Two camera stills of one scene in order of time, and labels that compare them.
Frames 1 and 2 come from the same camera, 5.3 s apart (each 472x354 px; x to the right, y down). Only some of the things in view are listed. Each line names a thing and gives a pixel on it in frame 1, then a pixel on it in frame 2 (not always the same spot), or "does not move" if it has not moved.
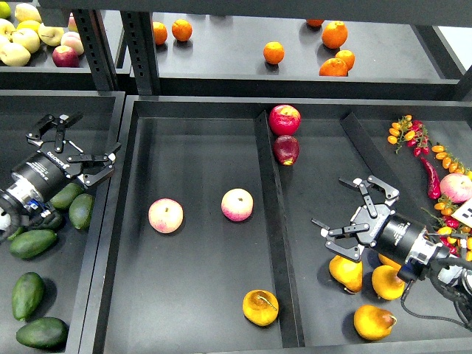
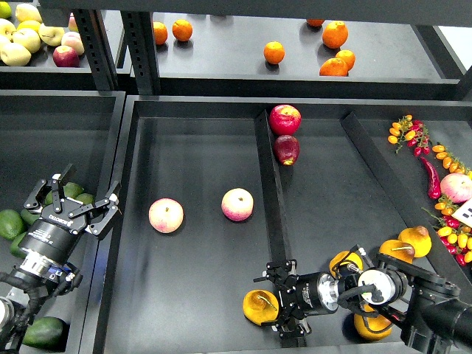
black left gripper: x=57 y=161 → x=54 y=234
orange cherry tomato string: x=448 y=161 does not move
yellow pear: x=260 y=306 does not move
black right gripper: x=376 y=223 → x=299 y=296
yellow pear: x=372 y=324 does not move
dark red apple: x=286 y=149 does not move
